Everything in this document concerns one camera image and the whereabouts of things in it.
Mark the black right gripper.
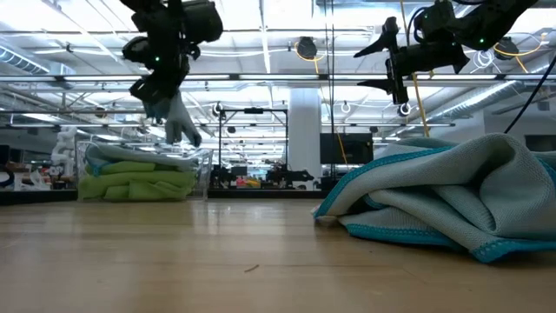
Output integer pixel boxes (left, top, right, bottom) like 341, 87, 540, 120
353, 16, 471, 105

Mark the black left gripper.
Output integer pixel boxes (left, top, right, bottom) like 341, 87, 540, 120
129, 54, 191, 118

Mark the blue microfiber towel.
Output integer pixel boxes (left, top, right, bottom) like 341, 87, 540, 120
84, 143, 201, 171
147, 90, 203, 148
312, 132, 556, 264

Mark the black monitor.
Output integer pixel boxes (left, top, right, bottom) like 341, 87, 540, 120
320, 132, 374, 165

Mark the clear plastic bin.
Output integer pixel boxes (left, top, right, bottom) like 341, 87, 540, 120
76, 139, 215, 202

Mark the white round pillar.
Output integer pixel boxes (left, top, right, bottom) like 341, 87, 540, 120
288, 86, 323, 191

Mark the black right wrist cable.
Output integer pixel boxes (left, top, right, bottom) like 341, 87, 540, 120
406, 6, 431, 47

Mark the yellow cable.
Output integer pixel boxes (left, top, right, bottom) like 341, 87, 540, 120
399, 0, 432, 138

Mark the black ceiling cable reel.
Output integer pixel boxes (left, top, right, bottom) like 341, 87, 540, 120
493, 36, 520, 61
297, 36, 319, 61

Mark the black metal table frame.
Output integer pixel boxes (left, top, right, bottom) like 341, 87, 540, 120
0, 187, 331, 206

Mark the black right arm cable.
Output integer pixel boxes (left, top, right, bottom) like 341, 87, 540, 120
503, 54, 556, 135

